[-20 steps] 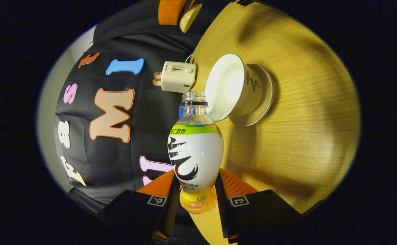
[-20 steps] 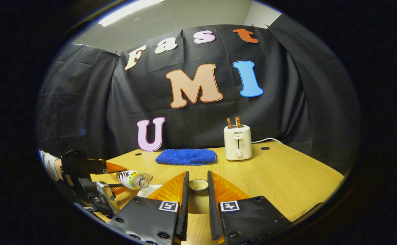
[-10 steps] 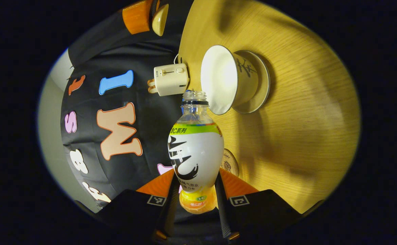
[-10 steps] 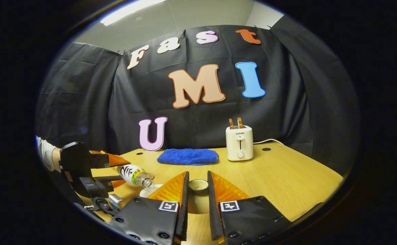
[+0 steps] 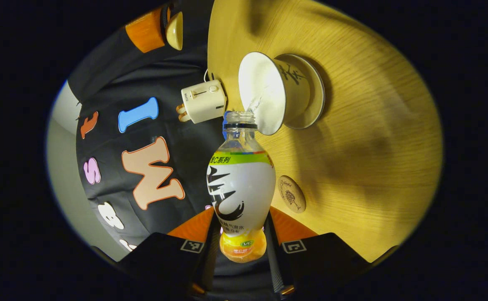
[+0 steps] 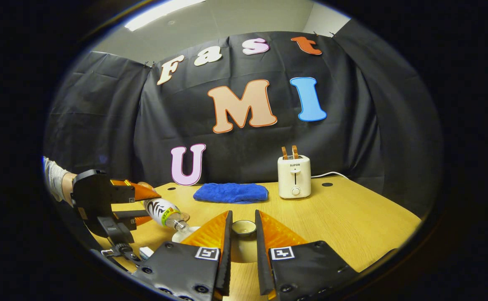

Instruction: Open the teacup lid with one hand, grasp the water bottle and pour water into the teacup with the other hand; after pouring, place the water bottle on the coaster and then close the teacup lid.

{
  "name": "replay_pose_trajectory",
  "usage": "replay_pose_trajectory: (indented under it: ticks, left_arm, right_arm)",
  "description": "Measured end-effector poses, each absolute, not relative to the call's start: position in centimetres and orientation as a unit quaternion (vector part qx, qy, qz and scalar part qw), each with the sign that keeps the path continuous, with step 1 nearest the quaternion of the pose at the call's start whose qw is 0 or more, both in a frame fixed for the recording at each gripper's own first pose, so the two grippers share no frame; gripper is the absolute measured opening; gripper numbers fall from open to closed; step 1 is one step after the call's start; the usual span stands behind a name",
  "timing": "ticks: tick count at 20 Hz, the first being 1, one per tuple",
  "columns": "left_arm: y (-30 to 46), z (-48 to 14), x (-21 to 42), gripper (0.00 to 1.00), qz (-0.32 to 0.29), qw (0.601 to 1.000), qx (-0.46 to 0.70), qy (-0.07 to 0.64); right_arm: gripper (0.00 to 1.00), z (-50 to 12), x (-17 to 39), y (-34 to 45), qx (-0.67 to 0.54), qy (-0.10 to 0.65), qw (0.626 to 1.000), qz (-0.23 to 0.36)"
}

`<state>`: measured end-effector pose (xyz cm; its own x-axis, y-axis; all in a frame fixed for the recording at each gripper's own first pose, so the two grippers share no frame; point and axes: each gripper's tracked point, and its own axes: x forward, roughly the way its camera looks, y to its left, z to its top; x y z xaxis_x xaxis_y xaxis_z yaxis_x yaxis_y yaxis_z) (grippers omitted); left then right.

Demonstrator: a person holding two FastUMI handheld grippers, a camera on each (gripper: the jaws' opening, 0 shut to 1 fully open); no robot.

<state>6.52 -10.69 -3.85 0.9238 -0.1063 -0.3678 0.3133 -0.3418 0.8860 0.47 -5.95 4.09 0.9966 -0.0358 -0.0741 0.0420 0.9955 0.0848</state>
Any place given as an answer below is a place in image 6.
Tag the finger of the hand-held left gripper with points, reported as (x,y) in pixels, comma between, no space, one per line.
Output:
(131,214)
(122,192)

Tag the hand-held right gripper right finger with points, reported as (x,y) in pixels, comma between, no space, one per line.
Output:
(261,259)

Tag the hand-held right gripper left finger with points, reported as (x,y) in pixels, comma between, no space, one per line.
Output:
(226,259)

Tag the white teacup lid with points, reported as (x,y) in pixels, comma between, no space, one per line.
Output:
(244,246)

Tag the clear orange-drink water bottle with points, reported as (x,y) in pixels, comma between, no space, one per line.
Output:
(162,211)

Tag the white porcelain teacup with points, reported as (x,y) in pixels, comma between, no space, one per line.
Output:
(183,235)

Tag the blue folded towel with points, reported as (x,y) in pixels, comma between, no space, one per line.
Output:
(231,193)

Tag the cream toaster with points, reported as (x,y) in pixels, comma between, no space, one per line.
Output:
(295,179)

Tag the black backdrop cloth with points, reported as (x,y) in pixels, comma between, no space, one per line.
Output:
(101,108)

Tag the toast slice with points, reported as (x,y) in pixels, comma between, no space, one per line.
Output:
(295,152)
(284,153)

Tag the ceiling light panel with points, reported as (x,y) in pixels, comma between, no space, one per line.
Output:
(164,12)

